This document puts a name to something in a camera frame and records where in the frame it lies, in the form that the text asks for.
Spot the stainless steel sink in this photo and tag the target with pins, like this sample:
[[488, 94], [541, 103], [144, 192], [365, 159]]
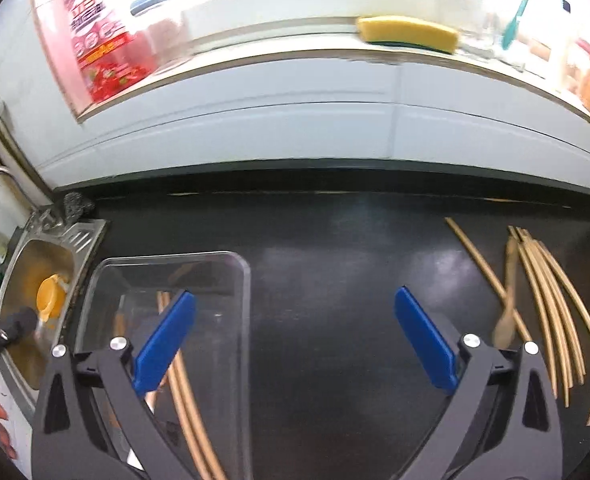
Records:
[[40, 255]]

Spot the blue white jar lid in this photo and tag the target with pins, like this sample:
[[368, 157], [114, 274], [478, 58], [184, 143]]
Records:
[[147, 4]]

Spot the steel wool scrubber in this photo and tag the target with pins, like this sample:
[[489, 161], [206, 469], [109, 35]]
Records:
[[77, 206]]

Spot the wooden spoon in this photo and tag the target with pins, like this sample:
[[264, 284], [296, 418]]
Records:
[[504, 327]]

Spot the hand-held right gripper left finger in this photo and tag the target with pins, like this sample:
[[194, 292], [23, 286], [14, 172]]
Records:
[[161, 345]]

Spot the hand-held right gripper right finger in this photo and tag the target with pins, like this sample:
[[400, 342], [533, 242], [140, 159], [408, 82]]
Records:
[[425, 340]]

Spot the bunch of wooden chopsticks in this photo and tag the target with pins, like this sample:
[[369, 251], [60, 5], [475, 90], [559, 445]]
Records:
[[534, 272]]

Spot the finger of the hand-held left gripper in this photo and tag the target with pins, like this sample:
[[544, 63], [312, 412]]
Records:
[[10, 327]]

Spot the clear plastic container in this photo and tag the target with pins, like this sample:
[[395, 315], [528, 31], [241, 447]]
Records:
[[225, 360]]

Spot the yellow plastic cup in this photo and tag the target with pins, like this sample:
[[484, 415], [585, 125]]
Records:
[[51, 296]]

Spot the yellow green sponge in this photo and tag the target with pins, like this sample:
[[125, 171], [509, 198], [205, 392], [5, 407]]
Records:
[[407, 32]]

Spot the red printed packet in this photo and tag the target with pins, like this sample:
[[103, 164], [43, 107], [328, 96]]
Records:
[[107, 45]]

